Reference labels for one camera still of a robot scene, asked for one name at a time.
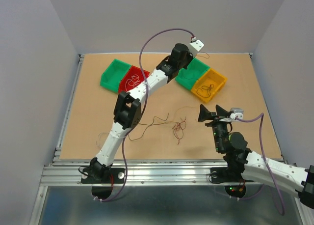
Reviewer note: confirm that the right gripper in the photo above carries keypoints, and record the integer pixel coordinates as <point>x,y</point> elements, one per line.
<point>204,115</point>

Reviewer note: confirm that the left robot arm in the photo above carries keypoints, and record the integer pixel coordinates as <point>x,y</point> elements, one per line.
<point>128,111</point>

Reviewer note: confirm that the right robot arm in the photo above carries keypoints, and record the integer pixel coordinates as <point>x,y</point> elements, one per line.
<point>246,165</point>

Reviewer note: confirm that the yellow bin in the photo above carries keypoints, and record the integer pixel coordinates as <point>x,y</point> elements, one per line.
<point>209,85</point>

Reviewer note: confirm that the right green bin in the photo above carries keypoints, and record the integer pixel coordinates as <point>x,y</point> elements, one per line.
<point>189,76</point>

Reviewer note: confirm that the green bin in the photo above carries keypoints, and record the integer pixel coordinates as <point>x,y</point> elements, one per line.
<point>189,76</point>
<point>113,74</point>

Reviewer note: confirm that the red bin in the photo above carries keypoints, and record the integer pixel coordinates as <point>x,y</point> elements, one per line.
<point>131,79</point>

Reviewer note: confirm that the left green bin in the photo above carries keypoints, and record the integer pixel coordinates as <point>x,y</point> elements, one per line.
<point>113,74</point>

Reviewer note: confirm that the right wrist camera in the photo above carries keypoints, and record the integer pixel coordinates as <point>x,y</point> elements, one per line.
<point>236,113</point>

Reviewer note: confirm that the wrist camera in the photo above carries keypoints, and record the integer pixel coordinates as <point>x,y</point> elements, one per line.
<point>236,113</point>
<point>195,46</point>

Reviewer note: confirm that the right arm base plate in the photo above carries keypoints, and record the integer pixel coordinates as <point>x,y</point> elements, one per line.
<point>222,175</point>

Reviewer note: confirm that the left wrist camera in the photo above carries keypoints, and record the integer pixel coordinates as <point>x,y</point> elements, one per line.
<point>195,46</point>

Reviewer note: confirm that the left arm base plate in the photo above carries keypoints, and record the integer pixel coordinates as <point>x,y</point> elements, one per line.
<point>117,177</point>

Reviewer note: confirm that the aluminium frame rail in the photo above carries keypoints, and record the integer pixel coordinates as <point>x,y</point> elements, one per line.
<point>62,198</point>

